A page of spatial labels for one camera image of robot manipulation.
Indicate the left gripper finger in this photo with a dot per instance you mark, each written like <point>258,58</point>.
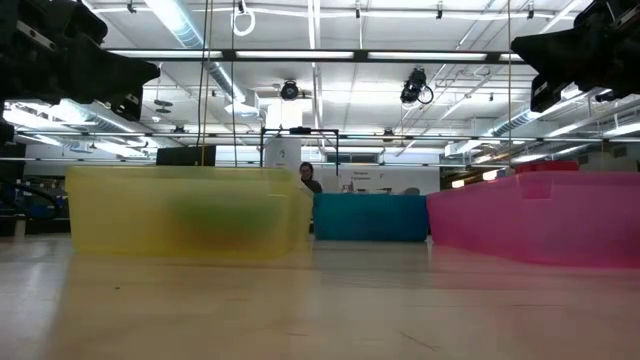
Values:
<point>110,75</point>

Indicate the black overhead camera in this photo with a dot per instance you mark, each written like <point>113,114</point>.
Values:
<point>289,91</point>

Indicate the black monitor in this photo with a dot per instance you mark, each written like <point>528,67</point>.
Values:
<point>185,156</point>

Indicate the red storage bin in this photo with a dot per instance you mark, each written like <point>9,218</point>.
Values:
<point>547,166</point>

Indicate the yellow translucent plastic bin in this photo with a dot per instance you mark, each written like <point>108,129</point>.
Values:
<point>125,215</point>

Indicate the pink translucent plastic bin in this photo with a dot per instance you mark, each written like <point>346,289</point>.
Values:
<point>540,220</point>

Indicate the green tape roll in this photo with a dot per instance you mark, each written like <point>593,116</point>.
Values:
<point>225,225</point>

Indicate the overhead light bar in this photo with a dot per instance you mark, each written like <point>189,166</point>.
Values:
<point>295,55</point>

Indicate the blue plastic bin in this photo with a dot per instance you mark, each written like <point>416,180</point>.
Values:
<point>370,217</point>

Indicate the person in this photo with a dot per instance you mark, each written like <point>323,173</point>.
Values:
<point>310,182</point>

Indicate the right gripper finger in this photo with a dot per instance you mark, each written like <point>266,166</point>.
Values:
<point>570,50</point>

